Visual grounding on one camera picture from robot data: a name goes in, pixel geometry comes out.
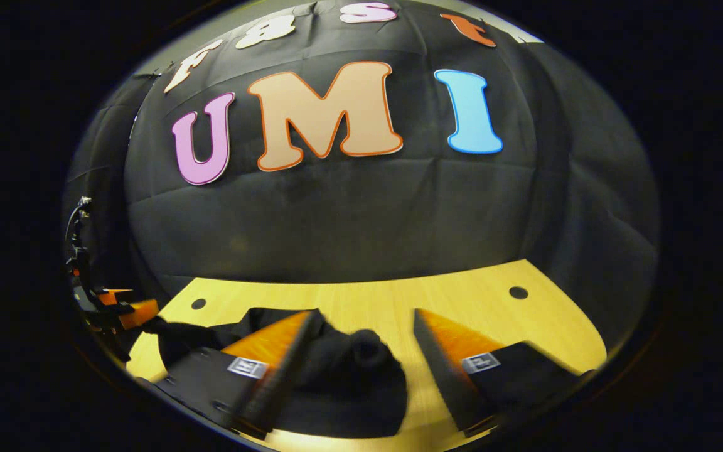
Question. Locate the black button-up jacket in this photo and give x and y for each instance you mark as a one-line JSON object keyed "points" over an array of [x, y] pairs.
{"points": [[349, 376]]}

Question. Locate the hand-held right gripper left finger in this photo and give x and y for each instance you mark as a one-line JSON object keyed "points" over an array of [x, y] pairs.
{"points": [[273, 389]]}

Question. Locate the black backdrop cloth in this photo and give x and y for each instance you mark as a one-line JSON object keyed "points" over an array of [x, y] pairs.
{"points": [[349, 213]]}

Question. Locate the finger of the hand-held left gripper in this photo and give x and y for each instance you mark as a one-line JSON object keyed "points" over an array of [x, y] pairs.
{"points": [[142, 312], [113, 295]]}

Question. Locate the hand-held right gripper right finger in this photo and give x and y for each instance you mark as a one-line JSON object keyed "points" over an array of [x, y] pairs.
{"points": [[446, 383]]}

